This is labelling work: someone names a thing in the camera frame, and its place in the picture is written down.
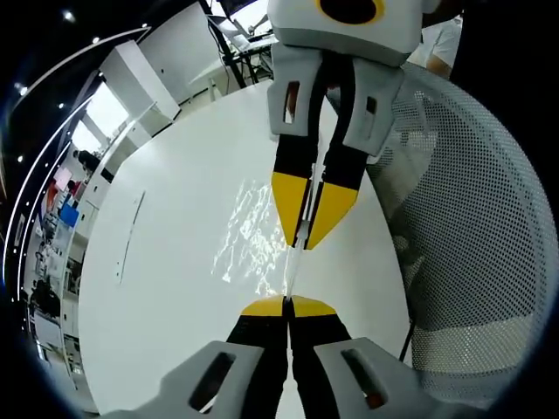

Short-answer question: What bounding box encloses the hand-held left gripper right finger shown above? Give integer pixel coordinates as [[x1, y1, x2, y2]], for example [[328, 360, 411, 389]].
[[286, 294, 442, 419]]

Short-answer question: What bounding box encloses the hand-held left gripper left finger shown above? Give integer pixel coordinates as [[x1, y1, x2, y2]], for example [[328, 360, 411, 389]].
[[98, 294, 292, 419]]

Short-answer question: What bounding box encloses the clear food packaging bag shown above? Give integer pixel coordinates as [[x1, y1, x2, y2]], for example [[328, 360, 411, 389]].
[[210, 161, 327, 303]]

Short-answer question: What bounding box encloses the desk monitor on stand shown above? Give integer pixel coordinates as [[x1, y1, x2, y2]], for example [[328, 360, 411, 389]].
[[217, 15, 257, 52]]

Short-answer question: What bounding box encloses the white side desk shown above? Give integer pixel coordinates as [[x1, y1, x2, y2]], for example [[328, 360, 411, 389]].
[[187, 35, 280, 100]]

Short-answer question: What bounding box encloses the grey mesh office chair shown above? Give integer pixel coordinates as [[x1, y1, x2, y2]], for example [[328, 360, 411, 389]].
[[327, 62, 556, 412]]

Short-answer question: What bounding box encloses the white pillar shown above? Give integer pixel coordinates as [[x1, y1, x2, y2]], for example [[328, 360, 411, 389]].
[[98, 41, 183, 137]]

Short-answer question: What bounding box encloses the long white counter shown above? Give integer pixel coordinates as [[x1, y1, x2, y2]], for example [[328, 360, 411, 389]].
[[32, 124, 154, 389]]

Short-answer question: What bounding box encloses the blue box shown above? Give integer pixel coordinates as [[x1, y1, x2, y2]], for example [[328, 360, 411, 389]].
[[58, 204, 80, 229]]

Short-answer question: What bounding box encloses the black cable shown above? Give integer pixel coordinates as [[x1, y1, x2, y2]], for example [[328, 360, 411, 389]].
[[398, 317, 417, 361]]

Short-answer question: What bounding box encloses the white table cable cover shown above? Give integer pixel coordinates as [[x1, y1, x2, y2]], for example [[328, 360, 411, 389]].
[[114, 189, 147, 285]]

